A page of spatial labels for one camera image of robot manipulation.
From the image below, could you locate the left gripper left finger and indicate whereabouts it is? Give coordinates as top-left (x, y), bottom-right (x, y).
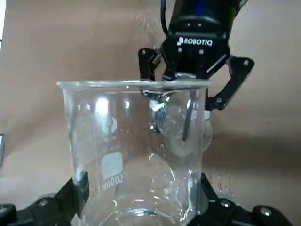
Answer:
top-left (0, 171), bottom-right (89, 226)

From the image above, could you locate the clear glass beaker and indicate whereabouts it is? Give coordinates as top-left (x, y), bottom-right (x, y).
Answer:
top-left (56, 80), bottom-right (212, 226)

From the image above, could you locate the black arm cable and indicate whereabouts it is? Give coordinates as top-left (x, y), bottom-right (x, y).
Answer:
top-left (160, 0), bottom-right (170, 36)

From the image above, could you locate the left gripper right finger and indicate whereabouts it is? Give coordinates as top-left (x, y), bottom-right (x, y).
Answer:
top-left (188, 174), bottom-right (293, 226)

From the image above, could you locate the clear glass conical flask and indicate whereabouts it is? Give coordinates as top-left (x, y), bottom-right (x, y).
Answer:
top-left (150, 94), bottom-right (214, 158)

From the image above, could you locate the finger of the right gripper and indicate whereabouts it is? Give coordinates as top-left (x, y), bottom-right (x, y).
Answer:
top-left (138, 48), bottom-right (170, 99)
top-left (182, 55), bottom-right (256, 142)

